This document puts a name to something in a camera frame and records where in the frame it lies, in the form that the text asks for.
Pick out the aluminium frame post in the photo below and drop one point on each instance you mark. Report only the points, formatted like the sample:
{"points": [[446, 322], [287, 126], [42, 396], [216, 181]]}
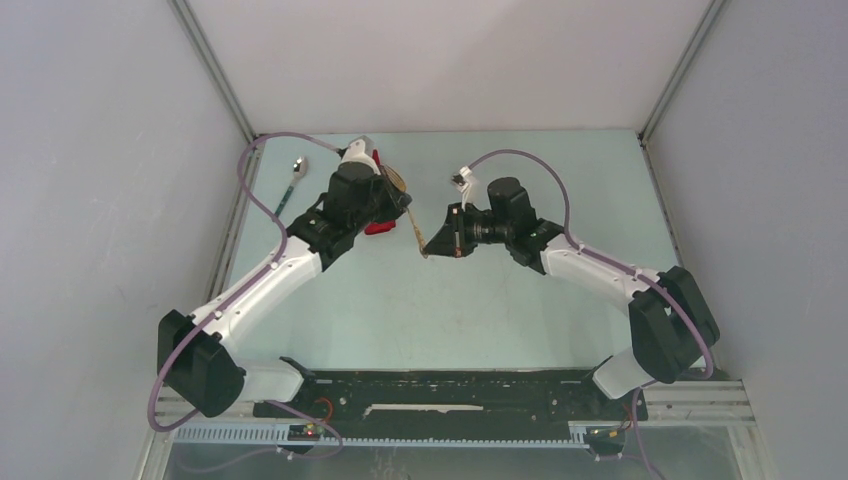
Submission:
{"points": [[699, 37], [194, 31]]}

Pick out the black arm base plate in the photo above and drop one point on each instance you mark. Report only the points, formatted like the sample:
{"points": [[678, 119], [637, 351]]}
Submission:
{"points": [[461, 404]]}

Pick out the white slotted cable duct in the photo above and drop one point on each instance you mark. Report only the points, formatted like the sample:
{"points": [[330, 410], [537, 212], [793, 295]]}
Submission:
{"points": [[281, 435]]}

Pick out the silver spoon teal handle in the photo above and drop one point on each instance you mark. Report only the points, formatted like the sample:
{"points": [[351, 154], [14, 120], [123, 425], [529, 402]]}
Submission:
{"points": [[299, 170]]}

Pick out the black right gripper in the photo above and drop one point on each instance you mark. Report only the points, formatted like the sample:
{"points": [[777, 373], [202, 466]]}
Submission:
{"points": [[451, 240]]}

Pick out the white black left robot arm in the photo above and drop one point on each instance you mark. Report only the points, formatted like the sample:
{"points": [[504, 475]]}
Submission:
{"points": [[198, 355]]}

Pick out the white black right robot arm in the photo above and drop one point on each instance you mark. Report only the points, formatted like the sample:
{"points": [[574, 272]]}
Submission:
{"points": [[670, 323]]}

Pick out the gold fork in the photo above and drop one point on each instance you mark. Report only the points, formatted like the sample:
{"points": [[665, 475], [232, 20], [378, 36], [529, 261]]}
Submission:
{"points": [[414, 225]]}

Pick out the red satin napkin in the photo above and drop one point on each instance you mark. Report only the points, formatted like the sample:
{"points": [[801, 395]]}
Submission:
{"points": [[384, 227]]}

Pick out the right aluminium frame post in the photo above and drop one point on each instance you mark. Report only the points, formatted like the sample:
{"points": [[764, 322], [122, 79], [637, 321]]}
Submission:
{"points": [[699, 37]]}

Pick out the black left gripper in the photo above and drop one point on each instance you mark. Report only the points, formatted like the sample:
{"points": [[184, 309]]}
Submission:
{"points": [[396, 200]]}

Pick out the left aluminium frame post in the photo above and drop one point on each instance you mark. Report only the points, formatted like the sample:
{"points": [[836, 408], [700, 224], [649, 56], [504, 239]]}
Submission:
{"points": [[194, 31]]}

